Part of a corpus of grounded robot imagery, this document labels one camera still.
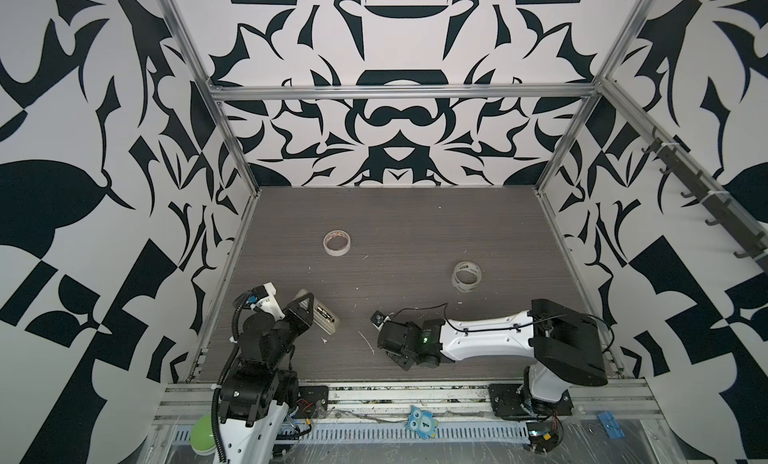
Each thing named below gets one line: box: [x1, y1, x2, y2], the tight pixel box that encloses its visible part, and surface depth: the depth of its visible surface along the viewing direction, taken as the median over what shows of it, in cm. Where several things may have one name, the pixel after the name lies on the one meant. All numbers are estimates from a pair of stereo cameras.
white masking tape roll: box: [322, 229, 351, 257], surface depth 104 cm
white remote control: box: [293, 289, 340, 335], surface depth 75 cm
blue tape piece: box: [598, 411, 625, 439], surface depth 72 cm
